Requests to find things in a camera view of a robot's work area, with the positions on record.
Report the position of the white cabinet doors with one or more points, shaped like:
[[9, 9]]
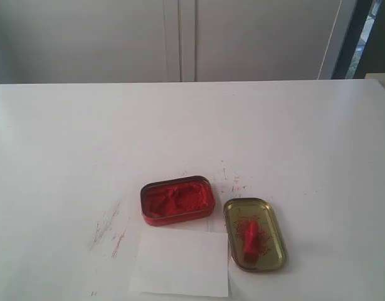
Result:
[[170, 41]]

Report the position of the red ink paste tin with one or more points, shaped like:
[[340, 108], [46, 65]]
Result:
[[176, 200]]

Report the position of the gold tin lid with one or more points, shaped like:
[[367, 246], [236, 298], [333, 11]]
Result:
[[238, 212]]

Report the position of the white paper sheet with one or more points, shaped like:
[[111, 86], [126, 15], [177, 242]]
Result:
[[182, 262]]

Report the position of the red stamp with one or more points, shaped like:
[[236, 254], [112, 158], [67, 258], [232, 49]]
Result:
[[250, 249]]

